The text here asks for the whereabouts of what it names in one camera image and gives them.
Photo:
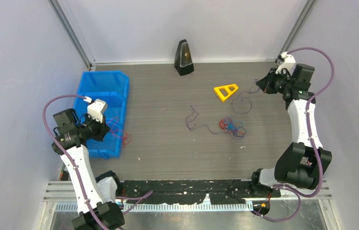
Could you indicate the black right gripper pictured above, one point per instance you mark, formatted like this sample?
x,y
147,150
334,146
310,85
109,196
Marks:
x,y
266,83

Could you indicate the yellow triangular plastic piece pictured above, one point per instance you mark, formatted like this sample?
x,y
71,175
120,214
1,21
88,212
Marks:
x,y
226,91

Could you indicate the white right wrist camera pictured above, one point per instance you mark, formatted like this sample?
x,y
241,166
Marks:
x,y
284,61

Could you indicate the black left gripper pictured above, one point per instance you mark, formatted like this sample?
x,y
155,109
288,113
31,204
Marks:
x,y
103,129

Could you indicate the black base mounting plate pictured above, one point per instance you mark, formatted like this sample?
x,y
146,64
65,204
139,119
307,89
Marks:
x,y
188,192

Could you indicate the perforated metal rail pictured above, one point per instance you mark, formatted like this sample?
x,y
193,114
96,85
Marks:
x,y
142,208

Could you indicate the blue plastic bin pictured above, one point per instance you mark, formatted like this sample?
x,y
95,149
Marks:
x,y
112,87

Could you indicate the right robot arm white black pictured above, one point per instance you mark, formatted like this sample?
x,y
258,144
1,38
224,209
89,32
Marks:
x,y
305,160

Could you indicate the black metronome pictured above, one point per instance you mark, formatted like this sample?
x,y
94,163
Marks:
x,y
183,62

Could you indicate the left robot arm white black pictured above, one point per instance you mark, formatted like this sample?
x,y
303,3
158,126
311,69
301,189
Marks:
x,y
96,198

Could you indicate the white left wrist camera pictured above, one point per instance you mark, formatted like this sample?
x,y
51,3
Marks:
x,y
96,109

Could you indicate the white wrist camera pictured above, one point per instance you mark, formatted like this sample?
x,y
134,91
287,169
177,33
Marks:
x,y
96,109
284,61

